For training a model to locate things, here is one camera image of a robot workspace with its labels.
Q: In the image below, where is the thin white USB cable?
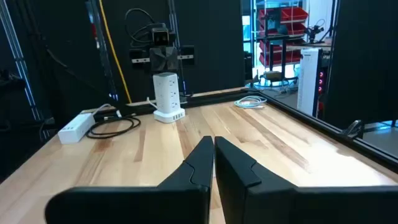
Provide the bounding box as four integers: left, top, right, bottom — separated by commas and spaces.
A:
233, 95, 268, 110

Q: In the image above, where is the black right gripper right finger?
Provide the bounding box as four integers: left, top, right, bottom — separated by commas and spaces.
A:
214, 136, 398, 224

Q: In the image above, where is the white flat power strip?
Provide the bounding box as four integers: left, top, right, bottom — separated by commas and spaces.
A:
57, 113, 96, 145

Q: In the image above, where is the black curtain partition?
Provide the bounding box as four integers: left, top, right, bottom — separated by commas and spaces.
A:
323, 0, 398, 129
102, 0, 245, 103

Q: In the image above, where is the silver aluminium post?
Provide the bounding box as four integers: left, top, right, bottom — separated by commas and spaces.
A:
0, 0, 44, 123

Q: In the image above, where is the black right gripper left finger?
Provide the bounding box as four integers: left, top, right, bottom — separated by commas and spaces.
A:
44, 135, 215, 224

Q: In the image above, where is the black USB cable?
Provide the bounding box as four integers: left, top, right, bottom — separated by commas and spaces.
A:
85, 114, 142, 140

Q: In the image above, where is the yellow extension cable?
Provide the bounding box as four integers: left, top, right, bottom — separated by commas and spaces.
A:
98, 0, 132, 104

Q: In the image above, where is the white tower power strip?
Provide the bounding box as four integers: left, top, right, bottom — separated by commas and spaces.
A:
152, 72, 187, 124

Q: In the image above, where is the white tower fan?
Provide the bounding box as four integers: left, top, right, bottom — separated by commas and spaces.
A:
297, 48, 323, 118

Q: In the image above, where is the white tower strip cord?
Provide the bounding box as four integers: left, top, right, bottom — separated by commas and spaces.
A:
146, 96, 159, 110

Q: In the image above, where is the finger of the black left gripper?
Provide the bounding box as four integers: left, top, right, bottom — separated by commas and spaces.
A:
149, 47, 165, 73
164, 47, 180, 73

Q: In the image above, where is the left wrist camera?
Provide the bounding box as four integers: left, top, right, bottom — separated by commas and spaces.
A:
151, 26, 171, 47

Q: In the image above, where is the white flat strip cord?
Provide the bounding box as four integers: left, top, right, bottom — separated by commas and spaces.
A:
91, 103, 113, 116

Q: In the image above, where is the small black frame clamp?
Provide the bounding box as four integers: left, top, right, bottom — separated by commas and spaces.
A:
341, 119, 365, 139

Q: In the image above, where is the red bin shelf rack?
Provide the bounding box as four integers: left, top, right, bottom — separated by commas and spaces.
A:
257, 6, 309, 67

